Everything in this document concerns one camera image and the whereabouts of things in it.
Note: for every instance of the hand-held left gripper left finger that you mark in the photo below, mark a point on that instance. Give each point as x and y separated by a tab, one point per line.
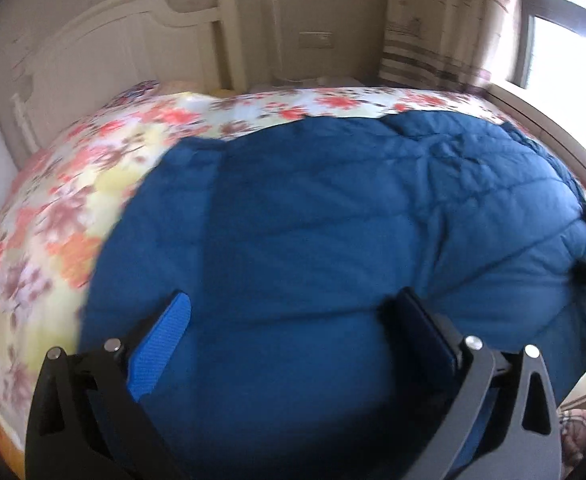
163	345

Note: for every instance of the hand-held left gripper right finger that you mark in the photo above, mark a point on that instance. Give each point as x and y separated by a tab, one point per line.
425	332

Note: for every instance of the blue padded jacket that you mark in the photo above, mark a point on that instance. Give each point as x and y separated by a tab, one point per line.
323	220

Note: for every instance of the plaid cloth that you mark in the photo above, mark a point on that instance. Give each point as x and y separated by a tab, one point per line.
580	435

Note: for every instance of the floral bed sheet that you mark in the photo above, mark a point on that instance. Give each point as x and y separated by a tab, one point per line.
83	185

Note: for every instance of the window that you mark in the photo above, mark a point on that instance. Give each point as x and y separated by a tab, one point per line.
568	35

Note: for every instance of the beige striped curtain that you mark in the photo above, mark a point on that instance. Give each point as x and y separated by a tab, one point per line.
443	25

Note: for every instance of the red blue patterned pillow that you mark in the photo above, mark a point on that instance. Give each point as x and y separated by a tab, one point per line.
133	93

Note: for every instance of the yellow pillow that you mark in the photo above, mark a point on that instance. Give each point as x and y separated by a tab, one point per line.
220	91

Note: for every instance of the white headboard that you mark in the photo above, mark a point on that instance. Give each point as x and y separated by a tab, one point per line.
123	45

